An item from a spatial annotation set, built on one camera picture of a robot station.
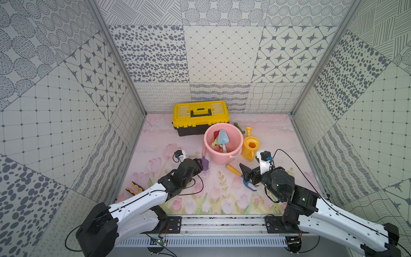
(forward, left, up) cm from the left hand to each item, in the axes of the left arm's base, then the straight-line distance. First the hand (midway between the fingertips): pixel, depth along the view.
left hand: (198, 159), depth 82 cm
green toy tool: (+34, -24, -12) cm, 43 cm away
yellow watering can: (+13, -30, -5) cm, 33 cm away
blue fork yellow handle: (-8, -27, -13) cm, 31 cm away
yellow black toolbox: (+25, +6, +4) cm, 26 cm away
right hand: (-5, -24, +8) cm, 26 cm away
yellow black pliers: (-11, +33, -12) cm, 37 cm away
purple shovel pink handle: (+6, -3, -14) cm, 15 cm away
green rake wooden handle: (+13, -9, -3) cm, 16 cm away
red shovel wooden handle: (+12, -10, -8) cm, 18 cm away
